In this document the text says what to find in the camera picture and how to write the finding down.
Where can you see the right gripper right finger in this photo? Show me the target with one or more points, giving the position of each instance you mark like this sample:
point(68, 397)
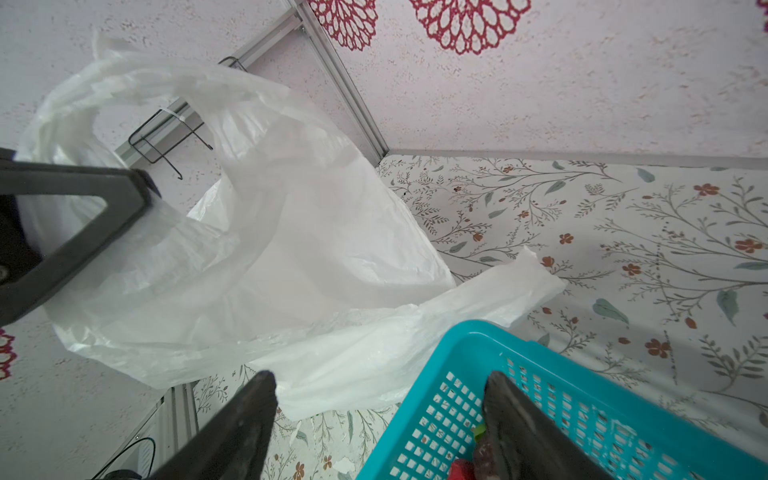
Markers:
point(521, 442)

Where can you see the black wire wall rack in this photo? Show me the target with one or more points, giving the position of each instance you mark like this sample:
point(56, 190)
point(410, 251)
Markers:
point(164, 131)

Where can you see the red dragon fruit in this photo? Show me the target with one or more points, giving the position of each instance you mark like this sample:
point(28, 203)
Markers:
point(461, 469)

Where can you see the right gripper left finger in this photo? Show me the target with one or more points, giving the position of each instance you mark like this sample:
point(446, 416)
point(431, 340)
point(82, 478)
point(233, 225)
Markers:
point(234, 444)

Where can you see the teal plastic basket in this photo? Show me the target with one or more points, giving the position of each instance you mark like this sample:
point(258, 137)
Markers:
point(628, 436)

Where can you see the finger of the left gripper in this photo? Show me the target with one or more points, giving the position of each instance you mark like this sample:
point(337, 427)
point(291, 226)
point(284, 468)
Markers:
point(55, 220)

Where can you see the white plastic bag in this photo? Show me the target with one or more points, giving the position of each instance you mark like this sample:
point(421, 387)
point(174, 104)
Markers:
point(299, 260)

